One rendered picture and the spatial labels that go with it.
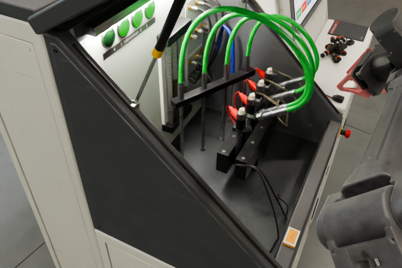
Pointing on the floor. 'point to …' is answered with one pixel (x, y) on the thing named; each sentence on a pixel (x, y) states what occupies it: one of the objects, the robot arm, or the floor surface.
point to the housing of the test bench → (43, 113)
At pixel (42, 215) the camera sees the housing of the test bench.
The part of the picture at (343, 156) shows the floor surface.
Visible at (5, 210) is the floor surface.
